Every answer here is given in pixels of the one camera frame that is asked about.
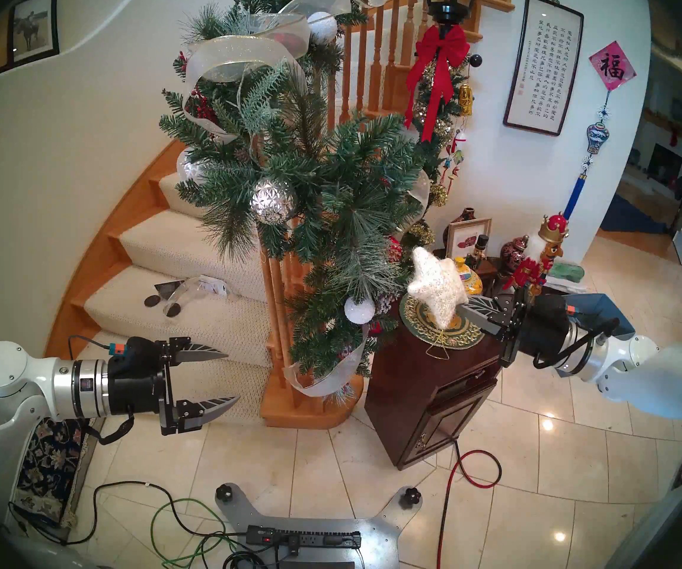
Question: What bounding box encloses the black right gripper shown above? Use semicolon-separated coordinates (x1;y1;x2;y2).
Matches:
458;292;574;368

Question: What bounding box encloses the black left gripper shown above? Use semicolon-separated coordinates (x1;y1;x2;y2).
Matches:
107;336;241;437

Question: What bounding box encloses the white glitter star ornament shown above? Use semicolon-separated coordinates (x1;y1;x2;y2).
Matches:
406;247;471;330

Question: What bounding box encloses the red white hanging ornament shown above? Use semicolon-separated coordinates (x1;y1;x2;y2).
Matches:
443;129;466;195

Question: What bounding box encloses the silver faceted ball ornament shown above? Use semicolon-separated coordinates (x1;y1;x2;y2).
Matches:
250;178;298;226

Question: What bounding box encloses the clear frosted ball ornament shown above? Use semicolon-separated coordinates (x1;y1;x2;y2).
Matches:
176;149;205;183

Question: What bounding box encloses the large white ball ornament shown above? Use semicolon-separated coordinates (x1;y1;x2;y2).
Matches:
307;11;338;46

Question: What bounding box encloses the yellow porcelain lidded jar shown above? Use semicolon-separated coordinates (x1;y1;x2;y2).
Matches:
453;257;484;296

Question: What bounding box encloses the small black hat nutcracker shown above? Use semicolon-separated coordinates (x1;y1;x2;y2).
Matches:
465;235;490;269

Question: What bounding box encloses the dark red cloisonne jar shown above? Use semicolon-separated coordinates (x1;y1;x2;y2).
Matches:
500;236;530;272

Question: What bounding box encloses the green gold decorative plate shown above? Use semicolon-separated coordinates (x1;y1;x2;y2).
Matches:
399;289;487;350

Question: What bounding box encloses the small framed red picture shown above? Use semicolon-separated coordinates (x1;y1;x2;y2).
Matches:
446;218;493;263

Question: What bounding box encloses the tall nutcracker soldier figure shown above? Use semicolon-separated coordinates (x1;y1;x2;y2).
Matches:
504;213;570;302

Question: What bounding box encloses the clear plastic packaging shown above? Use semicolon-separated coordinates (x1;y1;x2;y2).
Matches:
144;274;229;318

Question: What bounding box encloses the dark slim vase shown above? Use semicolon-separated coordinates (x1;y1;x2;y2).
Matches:
443;207;477;245

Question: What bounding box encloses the dark wood cabinet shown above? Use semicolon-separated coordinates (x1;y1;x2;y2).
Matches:
365;313;504;471

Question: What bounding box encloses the blue grey square bin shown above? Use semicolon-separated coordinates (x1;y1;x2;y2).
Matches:
566;293;636;340

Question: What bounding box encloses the sheer white ribbon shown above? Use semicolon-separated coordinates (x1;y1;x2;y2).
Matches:
182;0;392;143
283;331;371;398

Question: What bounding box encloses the small white glitter ball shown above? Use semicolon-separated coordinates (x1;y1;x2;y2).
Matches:
344;297;376;324

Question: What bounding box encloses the carpeted wooden staircase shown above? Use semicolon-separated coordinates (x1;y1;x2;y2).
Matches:
44;138;365;430

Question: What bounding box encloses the dark floral patterned rug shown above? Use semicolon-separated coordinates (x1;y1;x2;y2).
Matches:
12;417;104;530

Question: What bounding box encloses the green gold tinsel garland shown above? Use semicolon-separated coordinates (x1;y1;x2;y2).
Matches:
418;55;475;159

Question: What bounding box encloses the black power strip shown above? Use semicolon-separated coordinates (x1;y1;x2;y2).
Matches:
246;525;362;549

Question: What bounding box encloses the green pine garland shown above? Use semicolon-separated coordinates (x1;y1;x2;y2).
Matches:
159;0;436;379

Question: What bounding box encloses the blue tassel hanging charm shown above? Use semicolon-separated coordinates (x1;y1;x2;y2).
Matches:
561;91;610;220

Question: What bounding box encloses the framed calligraphy scroll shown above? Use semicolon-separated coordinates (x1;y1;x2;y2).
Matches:
503;0;584;137

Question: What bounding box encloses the red velvet bow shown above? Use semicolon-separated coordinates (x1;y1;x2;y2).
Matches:
404;24;471;143

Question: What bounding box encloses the red diamond fu sign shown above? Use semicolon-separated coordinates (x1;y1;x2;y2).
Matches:
589;40;637;91

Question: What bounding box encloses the framed horse picture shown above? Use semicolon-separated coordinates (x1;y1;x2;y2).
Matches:
8;0;60;65

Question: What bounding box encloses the black cable teal connector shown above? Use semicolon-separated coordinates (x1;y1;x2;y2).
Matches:
68;335;127;358

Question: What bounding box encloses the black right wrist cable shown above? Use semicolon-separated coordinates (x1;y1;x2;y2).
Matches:
534;318;621;370

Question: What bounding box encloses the black left wrist loop cable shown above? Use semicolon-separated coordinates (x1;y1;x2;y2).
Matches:
80;414;135;445

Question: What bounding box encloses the black floor cable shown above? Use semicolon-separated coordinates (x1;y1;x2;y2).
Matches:
9;482;253;545

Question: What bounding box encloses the green cable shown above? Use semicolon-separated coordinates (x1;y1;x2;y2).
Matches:
151;498;241;569

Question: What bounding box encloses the red cable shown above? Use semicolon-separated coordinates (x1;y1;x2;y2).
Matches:
436;440;503;569

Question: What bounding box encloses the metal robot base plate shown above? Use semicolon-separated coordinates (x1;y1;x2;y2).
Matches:
215;483;423;569

